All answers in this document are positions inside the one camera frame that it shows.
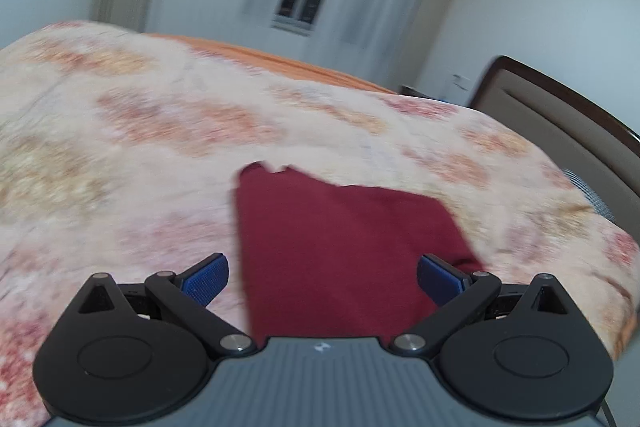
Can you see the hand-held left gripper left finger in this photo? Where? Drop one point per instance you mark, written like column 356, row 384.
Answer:
column 207, row 277

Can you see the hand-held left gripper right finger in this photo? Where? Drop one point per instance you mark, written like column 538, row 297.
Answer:
column 437, row 279

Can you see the maroon garment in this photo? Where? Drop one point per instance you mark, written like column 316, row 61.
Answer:
column 330, row 252

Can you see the floral beige blanket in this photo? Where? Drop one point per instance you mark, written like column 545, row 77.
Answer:
column 125, row 147

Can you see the grey patterned pillow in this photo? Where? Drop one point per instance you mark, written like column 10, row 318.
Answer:
column 592, row 197

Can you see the orange bed sheet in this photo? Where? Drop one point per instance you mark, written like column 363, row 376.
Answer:
column 300, row 64

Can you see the white wall switch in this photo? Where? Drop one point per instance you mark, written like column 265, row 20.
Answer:
column 462, row 82

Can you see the padded headboard with wooden frame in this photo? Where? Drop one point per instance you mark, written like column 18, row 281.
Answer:
column 560, row 107

